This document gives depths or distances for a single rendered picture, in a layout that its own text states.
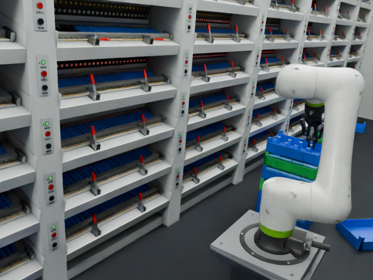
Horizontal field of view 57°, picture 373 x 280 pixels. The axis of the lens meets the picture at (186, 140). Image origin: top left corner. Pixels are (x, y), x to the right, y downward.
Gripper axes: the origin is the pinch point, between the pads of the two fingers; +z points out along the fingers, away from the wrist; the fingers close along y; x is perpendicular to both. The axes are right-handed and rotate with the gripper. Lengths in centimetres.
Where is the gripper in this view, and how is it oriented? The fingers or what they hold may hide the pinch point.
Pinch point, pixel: (311, 141)
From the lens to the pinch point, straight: 193.9
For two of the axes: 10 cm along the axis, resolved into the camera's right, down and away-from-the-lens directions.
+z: 1.7, 7.5, 6.4
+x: 5.4, -6.1, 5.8
